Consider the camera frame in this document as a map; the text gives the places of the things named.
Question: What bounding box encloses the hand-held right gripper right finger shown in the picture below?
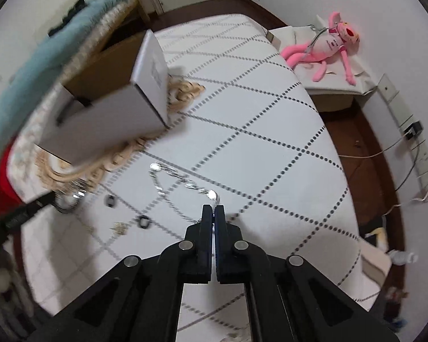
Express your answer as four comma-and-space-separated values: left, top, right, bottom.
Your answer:
214, 205, 401, 342

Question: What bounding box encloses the white wall socket strip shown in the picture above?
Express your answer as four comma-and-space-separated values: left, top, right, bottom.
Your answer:
377, 73, 428, 201

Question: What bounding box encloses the wooden bedside table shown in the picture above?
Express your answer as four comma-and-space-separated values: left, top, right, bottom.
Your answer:
100, 0, 152, 58

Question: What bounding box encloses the cream textured blanket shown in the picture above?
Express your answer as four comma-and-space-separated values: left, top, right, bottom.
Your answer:
61, 0, 140, 81

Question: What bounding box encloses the clear plastic bottle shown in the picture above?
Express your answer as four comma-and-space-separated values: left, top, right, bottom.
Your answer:
388, 251, 420, 266

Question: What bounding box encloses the beige bedside stool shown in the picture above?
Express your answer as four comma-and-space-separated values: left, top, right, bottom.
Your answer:
308, 91, 354, 113

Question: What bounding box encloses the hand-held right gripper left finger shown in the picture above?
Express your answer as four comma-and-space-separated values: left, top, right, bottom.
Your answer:
29, 204, 215, 342

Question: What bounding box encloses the silver bracelet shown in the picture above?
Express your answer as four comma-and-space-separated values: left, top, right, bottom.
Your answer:
54, 182, 87, 215

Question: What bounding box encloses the beige lace doily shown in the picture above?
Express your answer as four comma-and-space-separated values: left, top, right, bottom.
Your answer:
35, 78, 205, 194

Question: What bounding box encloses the white charger cable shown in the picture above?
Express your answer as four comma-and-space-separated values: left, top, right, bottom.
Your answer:
338, 133, 409, 160

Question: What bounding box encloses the silver chain necklace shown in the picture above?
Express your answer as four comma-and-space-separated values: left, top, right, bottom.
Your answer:
149, 162, 220, 223

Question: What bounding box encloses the yellow and white bag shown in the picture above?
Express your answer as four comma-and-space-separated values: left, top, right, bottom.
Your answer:
364, 226, 390, 251

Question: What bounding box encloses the black charger plug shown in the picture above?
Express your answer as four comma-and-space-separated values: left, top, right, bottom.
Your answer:
403, 121, 425, 140

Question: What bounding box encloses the white dotted bed cover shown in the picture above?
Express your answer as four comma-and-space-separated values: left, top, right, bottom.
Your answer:
19, 13, 383, 342

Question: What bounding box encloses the pink plush toy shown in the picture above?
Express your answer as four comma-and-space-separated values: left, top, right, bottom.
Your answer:
280, 12, 362, 86

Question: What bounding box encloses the white cardboard box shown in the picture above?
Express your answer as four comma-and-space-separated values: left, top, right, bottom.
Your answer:
35, 29, 170, 165

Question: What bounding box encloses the light blue fluffy blanket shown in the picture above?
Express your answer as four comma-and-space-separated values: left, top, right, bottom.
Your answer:
0, 0, 144, 173

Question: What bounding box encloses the dark cloth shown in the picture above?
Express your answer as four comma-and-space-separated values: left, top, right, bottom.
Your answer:
48, 0, 88, 38

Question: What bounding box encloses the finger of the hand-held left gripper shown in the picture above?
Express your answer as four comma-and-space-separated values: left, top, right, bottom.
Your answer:
0, 190, 58, 237

